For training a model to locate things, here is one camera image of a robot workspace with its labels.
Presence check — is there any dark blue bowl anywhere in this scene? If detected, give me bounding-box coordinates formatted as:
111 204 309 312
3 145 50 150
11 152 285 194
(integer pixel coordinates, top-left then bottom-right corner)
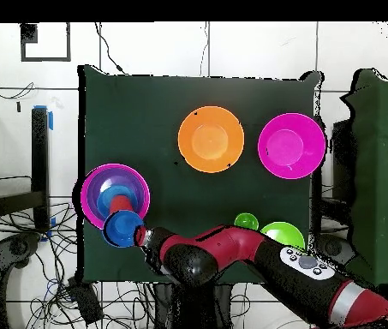
102 209 146 248

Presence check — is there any orange-red plastic cup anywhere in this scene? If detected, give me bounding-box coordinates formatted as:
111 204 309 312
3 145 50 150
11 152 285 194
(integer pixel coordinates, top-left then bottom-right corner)
109 194 134 214

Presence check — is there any translucent blue bowl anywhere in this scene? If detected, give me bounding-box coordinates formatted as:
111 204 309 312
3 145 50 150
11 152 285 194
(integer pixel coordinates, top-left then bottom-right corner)
96 184 139 218

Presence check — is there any purple plastic bowl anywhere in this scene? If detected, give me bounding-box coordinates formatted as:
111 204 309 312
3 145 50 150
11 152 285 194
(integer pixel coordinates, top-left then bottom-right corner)
86 168 146 222

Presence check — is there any pink plastic bowl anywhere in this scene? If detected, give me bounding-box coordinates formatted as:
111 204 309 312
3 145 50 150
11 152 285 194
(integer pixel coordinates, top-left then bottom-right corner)
80 163 151 230
257 112 327 180

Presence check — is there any orange plastic bowl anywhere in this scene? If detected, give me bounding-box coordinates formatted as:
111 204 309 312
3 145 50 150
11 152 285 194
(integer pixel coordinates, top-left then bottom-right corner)
177 105 246 174

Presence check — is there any black power adapter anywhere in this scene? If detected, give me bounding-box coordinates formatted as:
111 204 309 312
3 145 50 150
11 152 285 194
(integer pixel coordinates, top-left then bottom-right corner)
66 276 104 326

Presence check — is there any green plastic cup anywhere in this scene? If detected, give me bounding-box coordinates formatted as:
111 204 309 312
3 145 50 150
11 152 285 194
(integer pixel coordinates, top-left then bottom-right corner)
233 212 260 231

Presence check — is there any dark green tablecloth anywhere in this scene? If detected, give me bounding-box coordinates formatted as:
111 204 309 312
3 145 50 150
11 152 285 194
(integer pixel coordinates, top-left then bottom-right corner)
77 64 325 287

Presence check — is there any black stand with blue tape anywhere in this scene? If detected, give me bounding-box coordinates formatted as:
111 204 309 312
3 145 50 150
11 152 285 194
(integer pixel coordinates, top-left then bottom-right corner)
0 105 56 242

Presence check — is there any green plastic bowl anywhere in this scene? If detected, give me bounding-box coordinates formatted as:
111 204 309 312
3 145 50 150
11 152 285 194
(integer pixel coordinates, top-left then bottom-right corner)
260 221 306 250

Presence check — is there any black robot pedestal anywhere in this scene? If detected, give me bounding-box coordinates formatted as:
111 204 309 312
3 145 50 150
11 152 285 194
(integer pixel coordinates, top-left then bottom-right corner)
152 282 234 329

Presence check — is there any black floor cable tangle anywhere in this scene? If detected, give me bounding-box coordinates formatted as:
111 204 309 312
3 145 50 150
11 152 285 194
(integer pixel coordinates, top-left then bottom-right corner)
0 201 157 329

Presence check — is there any black pedestal foot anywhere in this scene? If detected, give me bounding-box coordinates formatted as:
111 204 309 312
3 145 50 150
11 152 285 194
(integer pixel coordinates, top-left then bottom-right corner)
0 231 42 272
314 232 357 266

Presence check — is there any black cable with plug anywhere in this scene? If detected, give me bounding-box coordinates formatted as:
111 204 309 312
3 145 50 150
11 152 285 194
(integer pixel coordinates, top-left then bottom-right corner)
93 21 128 75

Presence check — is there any black square floor frame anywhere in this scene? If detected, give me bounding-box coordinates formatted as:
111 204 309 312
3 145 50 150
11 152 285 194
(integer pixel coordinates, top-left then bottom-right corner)
20 21 72 63

